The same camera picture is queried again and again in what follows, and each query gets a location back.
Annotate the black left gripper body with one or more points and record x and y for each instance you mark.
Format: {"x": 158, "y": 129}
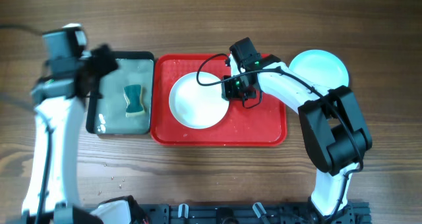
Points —
{"x": 102, "y": 63}

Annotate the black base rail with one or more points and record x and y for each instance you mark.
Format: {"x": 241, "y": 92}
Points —
{"x": 284, "y": 213}

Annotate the black water basin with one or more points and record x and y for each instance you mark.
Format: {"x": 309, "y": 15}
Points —
{"x": 106, "y": 114}

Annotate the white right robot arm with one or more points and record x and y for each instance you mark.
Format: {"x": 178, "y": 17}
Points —
{"x": 334, "y": 130}

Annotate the teal plate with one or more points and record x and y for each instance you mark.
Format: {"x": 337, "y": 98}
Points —
{"x": 321, "y": 67}

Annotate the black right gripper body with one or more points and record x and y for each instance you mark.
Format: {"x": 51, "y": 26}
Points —
{"x": 235, "y": 88}

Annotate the red plastic tray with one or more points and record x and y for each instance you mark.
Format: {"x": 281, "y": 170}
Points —
{"x": 261, "y": 126}

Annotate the green yellow sponge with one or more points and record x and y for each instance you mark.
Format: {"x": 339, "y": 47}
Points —
{"x": 133, "y": 97}

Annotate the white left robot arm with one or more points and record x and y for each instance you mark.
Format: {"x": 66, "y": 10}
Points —
{"x": 59, "y": 106}

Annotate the white plate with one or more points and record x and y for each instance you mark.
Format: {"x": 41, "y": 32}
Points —
{"x": 195, "y": 100}

